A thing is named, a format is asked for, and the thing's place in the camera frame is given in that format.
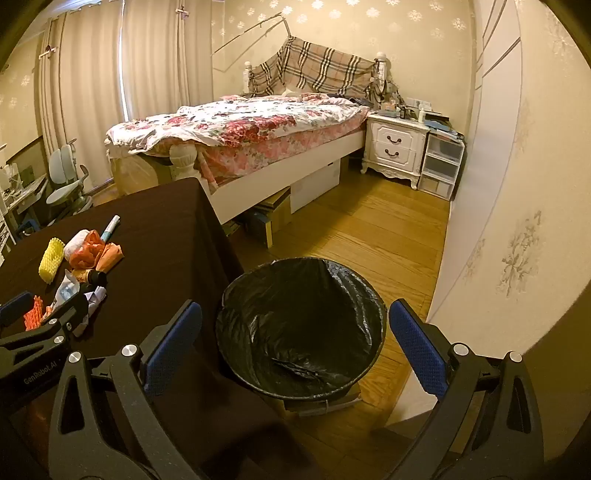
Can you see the white bed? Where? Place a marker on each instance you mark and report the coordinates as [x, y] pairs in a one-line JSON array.
[[277, 166]]

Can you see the metal pole frame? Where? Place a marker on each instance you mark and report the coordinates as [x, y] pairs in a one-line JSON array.
[[258, 30]]

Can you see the red plastic bag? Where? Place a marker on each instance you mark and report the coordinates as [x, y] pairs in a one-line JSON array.
[[87, 251]]

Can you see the white nightstand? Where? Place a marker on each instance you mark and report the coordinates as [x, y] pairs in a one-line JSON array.
[[395, 143]]

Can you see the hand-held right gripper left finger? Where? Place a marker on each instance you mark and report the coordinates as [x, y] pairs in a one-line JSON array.
[[173, 348]]

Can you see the floral quilt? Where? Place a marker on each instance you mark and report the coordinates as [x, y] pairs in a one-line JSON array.
[[240, 117]]

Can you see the white storage box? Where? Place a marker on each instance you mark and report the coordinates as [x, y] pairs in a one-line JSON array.
[[316, 184]]

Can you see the orange paper bag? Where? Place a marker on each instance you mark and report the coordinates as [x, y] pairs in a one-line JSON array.
[[110, 257]]

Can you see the small brown bottle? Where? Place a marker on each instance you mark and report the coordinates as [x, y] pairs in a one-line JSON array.
[[90, 277]]

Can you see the trash bin with black bag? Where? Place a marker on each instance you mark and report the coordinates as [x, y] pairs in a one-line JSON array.
[[295, 332]]

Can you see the white bed post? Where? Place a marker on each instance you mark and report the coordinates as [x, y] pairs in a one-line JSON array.
[[183, 159]]

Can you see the cardboard box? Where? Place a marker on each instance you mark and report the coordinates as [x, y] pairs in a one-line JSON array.
[[277, 217]]

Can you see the white desk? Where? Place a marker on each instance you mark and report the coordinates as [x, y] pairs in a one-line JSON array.
[[23, 191]]

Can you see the blue and white tube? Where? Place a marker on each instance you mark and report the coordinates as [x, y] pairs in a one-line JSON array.
[[111, 229]]

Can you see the plastic drawer unit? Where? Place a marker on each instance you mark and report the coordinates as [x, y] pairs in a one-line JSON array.
[[441, 161]]

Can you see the yellow foam fruit net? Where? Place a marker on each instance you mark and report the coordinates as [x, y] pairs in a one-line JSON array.
[[51, 259]]

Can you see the plaid blanket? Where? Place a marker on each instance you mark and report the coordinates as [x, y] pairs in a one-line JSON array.
[[318, 64]]

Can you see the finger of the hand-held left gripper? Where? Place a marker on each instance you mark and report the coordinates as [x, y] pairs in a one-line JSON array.
[[69, 316], [14, 308]]

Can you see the orange foam fruit net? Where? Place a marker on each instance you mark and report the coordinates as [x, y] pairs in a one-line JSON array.
[[33, 314]]

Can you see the grey desk chair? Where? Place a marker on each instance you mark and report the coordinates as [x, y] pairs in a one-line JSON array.
[[64, 184]]

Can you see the white tissue wad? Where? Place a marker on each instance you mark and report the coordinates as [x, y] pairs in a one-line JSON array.
[[74, 243]]

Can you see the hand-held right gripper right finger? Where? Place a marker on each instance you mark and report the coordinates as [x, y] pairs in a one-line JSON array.
[[415, 346]]

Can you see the crumpled white paper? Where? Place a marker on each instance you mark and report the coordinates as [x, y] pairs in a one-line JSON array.
[[94, 297]]

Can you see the beige curtain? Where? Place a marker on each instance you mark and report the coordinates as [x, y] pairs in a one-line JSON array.
[[92, 74]]

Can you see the white wardrobe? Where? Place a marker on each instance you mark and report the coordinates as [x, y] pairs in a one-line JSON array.
[[496, 69]]

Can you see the blue stool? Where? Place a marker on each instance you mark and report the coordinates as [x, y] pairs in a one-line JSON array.
[[27, 228]]

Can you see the clutter on nightstand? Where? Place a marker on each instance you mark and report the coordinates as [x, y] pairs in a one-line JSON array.
[[415, 110]]

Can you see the white and blue plastic wrapper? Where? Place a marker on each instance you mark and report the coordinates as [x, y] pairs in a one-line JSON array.
[[64, 290]]

